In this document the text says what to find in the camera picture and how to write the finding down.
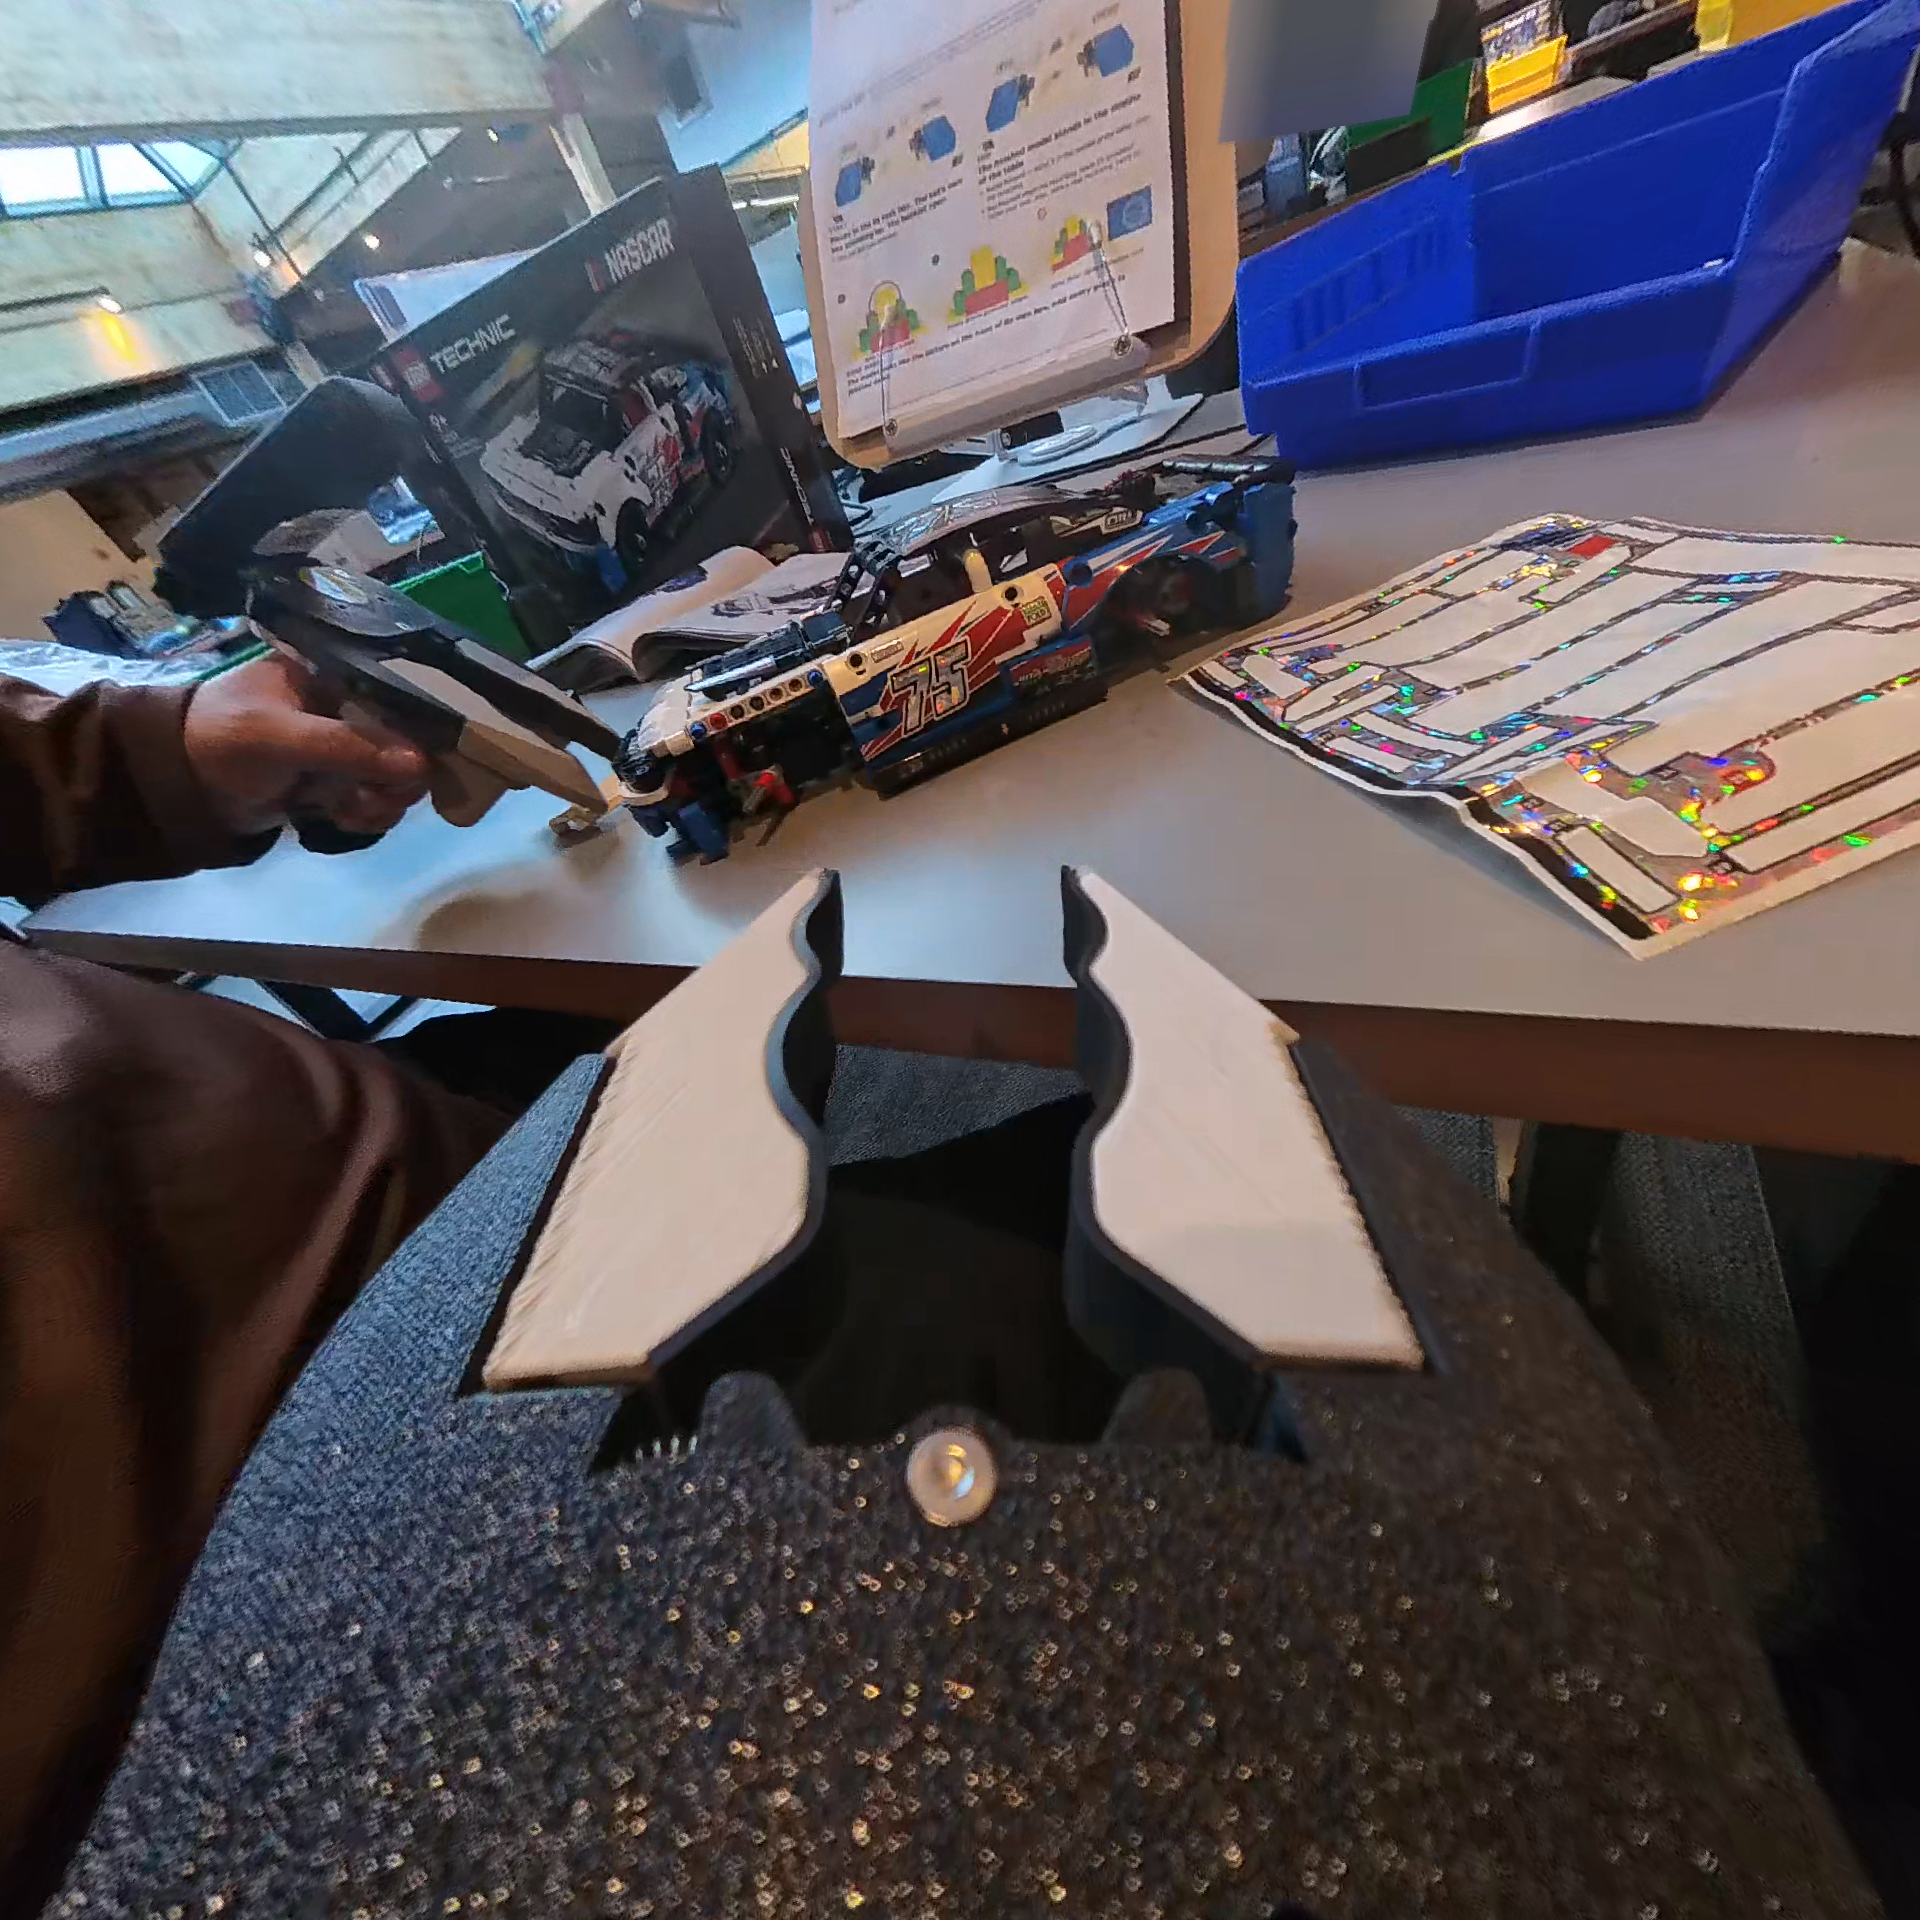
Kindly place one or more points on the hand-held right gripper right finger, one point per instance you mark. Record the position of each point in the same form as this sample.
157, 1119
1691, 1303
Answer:
1245, 1184

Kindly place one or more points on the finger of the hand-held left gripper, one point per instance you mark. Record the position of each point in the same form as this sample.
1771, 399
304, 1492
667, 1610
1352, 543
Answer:
518, 692
480, 734

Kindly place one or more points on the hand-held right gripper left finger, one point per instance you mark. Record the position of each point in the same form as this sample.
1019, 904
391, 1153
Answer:
674, 1184

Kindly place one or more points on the white curved brick piece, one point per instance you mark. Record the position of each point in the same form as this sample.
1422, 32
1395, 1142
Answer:
579, 818

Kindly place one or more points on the toy brick race car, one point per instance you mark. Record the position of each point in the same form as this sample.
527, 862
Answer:
974, 674

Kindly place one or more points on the person's left forearm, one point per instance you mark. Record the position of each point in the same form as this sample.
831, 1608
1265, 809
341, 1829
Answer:
90, 780

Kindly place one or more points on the person's left hand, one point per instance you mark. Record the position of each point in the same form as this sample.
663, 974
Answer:
271, 751

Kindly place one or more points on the green container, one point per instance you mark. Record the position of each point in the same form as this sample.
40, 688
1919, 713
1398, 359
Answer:
465, 599

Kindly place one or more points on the open instruction booklet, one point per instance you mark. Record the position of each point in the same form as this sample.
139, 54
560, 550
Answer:
705, 616

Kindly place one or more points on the black toy box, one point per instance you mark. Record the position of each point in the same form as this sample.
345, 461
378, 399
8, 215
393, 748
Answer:
629, 390

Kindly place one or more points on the holographic sticker sheet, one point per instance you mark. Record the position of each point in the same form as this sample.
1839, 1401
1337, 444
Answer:
1576, 704

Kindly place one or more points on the printed instruction sheet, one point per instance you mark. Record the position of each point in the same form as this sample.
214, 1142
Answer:
991, 194

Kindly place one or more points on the tan wooden board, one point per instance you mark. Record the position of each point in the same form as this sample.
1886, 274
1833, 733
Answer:
1201, 149

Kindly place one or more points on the blue plastic bin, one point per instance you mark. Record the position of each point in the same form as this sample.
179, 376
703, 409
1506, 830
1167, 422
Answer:
1576, 270

